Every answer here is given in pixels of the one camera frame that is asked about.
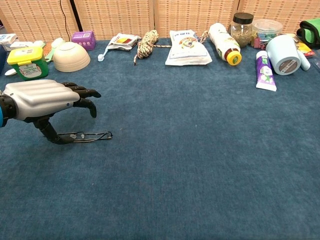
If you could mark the thin-framed eyeglasses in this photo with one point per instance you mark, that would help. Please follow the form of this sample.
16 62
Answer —
82 136

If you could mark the small white box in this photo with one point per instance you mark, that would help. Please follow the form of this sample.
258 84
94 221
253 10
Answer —
21 45

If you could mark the razor in yellow package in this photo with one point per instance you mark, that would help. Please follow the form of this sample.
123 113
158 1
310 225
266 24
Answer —
303 47

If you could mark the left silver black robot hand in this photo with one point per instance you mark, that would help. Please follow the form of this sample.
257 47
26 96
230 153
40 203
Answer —
42 97

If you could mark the light blue mug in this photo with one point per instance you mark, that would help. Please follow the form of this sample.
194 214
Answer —
282 55

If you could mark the glass jar black lid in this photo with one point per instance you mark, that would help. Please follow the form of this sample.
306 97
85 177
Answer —
241 32

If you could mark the green container yellow lid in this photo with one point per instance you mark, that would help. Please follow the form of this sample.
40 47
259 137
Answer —
27 62

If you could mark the clear tub of clips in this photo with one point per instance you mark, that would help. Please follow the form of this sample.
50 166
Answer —
265 30

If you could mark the purple white toothpaste tube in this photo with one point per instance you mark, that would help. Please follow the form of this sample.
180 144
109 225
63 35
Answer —
265 72

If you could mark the bamboo folding screen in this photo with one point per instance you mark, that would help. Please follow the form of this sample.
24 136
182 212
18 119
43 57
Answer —
112 15

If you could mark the white bottle yellow cap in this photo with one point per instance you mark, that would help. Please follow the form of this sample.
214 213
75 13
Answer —
223 42

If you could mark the purple box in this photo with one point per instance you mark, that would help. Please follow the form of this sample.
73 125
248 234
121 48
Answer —
83 40

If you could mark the green folded cloth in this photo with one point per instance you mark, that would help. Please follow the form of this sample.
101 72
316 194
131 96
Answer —
311 32

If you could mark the white blue milk carton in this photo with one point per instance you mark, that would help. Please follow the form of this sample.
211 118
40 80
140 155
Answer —
7 40

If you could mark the black stand pole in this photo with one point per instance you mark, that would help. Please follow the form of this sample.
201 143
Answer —
76 15

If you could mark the beige bowl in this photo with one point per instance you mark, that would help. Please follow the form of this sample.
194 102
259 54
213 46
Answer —
71 57

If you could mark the blue table cloth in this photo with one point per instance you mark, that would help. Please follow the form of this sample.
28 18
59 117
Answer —
175 150

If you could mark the white red snack packet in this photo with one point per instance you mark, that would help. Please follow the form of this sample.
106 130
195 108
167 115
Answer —
122 41

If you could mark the white printed powder bag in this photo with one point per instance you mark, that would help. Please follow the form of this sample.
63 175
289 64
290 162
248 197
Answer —
186 50

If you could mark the dark blue box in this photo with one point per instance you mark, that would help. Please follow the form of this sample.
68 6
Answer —
2 60

